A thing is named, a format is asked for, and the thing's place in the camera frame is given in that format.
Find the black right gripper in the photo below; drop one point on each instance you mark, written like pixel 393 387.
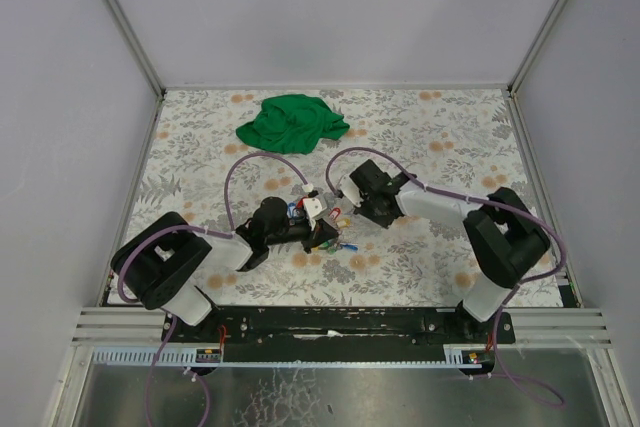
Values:
pixel 363 188

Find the green key tag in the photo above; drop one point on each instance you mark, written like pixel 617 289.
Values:
pixel 327 247

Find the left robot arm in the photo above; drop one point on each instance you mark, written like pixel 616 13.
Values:
pixel 156 266

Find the blue key tag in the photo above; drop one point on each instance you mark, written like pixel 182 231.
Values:
pixel 295 213

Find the red key tag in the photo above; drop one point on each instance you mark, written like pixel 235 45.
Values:
pixel 336 214

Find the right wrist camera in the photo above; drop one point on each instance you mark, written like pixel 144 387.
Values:
pixel 348 189

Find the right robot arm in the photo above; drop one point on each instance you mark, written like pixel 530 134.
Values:
pixel 506 240

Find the green crumpled cloth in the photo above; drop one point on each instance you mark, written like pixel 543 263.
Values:
pixel 292 124

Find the floral table mat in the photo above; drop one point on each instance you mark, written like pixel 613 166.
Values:
pixel 460 140

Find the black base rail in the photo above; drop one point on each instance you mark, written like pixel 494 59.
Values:
pixel 340 334

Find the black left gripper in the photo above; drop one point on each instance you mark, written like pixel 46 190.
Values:
pixel 310 236

